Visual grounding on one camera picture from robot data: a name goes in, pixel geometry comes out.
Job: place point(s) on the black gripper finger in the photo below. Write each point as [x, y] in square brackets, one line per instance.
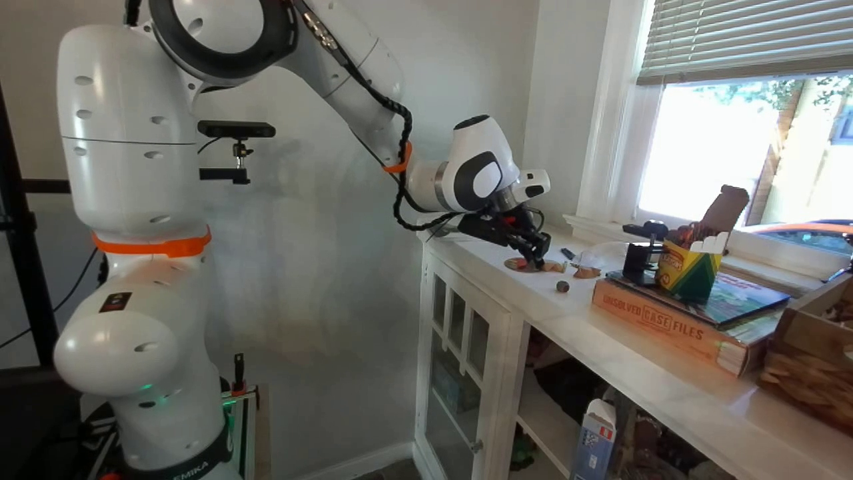
[543, 244]
[527, 252]

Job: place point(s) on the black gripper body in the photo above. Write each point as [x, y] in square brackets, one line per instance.
[512, 227]

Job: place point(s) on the small brown stone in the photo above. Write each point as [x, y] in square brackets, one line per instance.
[564, 287]

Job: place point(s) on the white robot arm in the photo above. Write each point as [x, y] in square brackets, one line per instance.
[126, 110]

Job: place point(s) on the round coaster plate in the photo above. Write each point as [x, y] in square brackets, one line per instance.
[524, 266]

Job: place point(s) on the brown stone piece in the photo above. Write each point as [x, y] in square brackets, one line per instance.
[585, 272]

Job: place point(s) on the black ink jar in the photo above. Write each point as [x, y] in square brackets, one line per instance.
[640, 262]

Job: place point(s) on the white cabinet glass door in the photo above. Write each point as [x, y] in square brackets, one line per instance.
[465, 392]

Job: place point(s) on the white built-in shelf cabinet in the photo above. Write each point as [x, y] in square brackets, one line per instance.
[744, 431]

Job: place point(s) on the crayon box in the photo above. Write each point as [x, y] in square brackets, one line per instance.
[688, 272]

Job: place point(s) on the dark hardcover book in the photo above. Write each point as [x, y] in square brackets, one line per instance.
[731, 300]

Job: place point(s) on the large orange book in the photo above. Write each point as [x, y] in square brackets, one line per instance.
[733, 350]

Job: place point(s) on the window blind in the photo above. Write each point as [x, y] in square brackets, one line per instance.
[693, 42]

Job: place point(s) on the wooden crate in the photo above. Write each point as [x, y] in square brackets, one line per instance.
[811, 355]

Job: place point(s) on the black camera on stand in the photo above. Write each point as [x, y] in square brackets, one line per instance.
[239, 131]

